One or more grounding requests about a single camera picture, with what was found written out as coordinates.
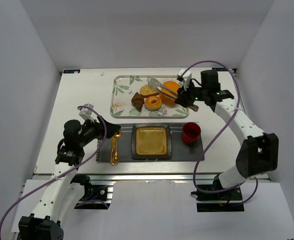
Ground blue right corner label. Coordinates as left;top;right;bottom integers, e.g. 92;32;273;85
211;67;229;72

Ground gold fork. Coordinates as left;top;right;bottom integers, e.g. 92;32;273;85
110;138;116;166

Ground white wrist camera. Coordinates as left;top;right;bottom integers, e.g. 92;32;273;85
177;68;192;91
78;103;95;122

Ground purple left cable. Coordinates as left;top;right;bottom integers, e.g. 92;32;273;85
0;106;109;240

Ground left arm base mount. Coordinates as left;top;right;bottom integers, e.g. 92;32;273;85
71;174;114;210

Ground metal tongs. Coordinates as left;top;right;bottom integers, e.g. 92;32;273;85
148;78;199;112

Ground large orange bun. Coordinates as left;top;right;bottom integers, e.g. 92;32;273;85
159;81;180;106

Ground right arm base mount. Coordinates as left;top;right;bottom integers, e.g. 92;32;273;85
191;187;244;213

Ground red mug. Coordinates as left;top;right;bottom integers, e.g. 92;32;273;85
181;122;201;146

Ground blue corner label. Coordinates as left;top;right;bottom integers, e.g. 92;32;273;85
63;69;80;74
211;67;229;72

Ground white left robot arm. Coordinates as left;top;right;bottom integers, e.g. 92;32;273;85
18;119;121;240

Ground blue left corner label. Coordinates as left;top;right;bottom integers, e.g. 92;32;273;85
63;69;80;74

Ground black square plate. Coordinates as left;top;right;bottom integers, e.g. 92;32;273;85
131;123;172;160

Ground purple cable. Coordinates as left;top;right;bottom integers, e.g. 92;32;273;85
0;106;109;240
185;59;259;206

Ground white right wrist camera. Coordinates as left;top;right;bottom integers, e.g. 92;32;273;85
177;68;192;91

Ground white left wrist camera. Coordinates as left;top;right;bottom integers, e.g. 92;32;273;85
78;103;95;122

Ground sliced bread piece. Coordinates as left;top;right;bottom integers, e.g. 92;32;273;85
140;84;159;98

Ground gold spoon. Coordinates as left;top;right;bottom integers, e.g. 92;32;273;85
114;129;121;165

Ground floral serving tray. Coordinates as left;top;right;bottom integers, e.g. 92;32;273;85
110;75;189;119

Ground dark grey placemat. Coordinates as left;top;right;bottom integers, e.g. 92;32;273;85
95;122;205;163

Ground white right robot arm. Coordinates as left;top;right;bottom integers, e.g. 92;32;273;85
175;68;279;193

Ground aluminium table frame rail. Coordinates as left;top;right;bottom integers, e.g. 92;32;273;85
31;171;271;183

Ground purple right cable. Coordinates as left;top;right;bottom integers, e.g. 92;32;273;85
185;59;259;206

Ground brown chocolate croissant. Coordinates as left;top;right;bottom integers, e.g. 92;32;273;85
131;92;144;112

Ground glazed donut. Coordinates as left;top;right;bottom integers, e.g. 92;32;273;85
144;96;162;111

